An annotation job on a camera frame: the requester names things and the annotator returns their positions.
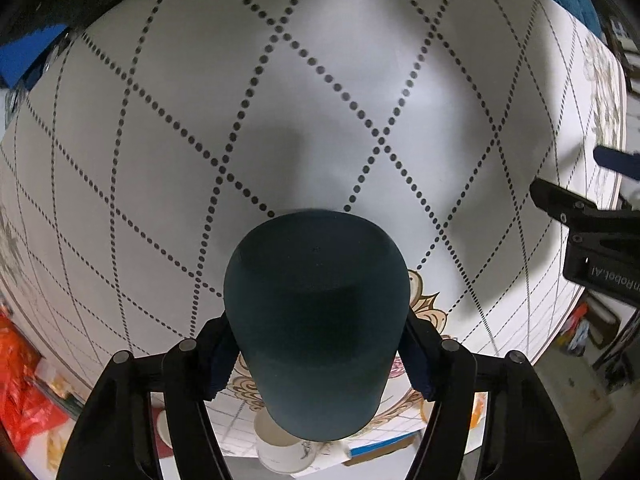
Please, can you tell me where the white paper cup lying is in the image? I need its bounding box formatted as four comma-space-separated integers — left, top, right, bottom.
254, 408, 317, 474

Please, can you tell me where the dark green cup yellow inside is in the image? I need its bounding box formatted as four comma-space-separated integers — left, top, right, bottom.
224, 210, 410, 442

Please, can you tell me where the orange and white cup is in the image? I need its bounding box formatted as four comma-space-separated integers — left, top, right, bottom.
419, 392, 488, 453

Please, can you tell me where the orange plastic bag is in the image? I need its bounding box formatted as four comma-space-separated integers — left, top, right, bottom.
0, 315, 68, 455

